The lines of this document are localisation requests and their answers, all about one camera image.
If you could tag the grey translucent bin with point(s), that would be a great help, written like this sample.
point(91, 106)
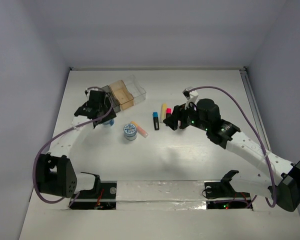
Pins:
point(115, 107)

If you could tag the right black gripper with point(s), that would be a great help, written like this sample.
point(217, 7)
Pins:
point(178, 114)

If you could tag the pink cap black highlighter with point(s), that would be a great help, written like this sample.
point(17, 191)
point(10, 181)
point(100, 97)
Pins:
point(167, 115)

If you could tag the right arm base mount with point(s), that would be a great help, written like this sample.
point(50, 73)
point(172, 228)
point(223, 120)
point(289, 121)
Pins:
point(220, 195)

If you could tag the blue cap black highlighter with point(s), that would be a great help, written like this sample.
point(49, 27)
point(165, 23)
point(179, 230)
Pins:
point(156, 122)

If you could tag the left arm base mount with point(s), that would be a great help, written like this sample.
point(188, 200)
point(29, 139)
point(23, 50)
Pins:
point(92, 193)

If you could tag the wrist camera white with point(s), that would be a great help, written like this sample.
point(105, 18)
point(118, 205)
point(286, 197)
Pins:
point(92, 88)
point(191, 96)

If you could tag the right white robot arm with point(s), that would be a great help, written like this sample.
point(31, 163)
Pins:
point(280, 179)

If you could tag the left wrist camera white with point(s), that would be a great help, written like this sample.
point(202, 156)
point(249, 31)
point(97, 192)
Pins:
point(92, 88)

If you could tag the silver tape strip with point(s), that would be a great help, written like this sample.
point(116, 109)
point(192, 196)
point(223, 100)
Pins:
point(160, 195)

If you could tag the white foam front board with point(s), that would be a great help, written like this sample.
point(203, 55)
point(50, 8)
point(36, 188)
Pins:
point(44, 222)

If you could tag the orange pastel highlighter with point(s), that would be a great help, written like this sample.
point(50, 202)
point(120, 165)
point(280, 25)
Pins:
point(140, 130)

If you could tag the clear plastic bin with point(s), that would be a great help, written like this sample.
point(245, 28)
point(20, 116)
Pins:
point(138, 93)

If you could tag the aluminium rail right edge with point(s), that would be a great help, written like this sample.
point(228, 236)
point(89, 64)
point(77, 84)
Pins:
point(254, 108)

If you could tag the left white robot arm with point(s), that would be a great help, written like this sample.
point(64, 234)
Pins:
point(53, 173)

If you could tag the amber translucent bin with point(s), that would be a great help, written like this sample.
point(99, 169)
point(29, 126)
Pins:
point(122, 95)

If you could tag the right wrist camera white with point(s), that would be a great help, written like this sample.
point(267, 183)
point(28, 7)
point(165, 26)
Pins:
point(191, 96)

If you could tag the yellow pastel highlighter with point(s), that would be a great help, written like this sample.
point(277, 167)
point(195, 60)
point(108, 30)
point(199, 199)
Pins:
point(163, 113)

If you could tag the blue white slime jar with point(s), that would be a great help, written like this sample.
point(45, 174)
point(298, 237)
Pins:
point(109, 123)

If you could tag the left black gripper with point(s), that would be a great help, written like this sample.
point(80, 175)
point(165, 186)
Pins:
point(101, 117)

